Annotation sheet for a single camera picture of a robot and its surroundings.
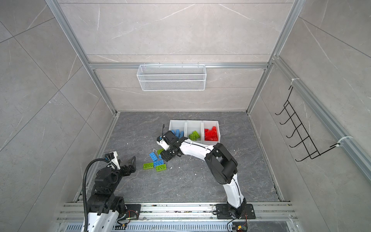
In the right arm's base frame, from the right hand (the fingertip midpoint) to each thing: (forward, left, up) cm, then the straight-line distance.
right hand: (166, 153), depth 91 cm
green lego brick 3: (+3, +5, -2) cm, 6 cm away
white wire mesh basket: (+46, -4, +26) cm, 53 cm away
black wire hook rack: (-16, -66, +30) cm, 74 cm away
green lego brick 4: (-7, +10, -2) cm, 13 cm away
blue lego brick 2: (-5, +6, -3) cm, 8 cm away
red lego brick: (+13, -28, +2) cm, 30 cm away
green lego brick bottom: (-8, +3, -3) cm, 9 cm away
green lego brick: (+14, -19, -2) cm, 23 cm away
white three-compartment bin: (+15, -26, +3) cm, 30 cm away
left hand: (-7, +20, +11) cm, 24 cm away
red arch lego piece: (+12, -31, +2) cm, 33 cm away
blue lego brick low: (+15, -10, 0) cm, 18 cm away
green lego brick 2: (+15, -23, -3) cm, 27 cm away
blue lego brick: (-1, +8, -2) cm, 9 cm away
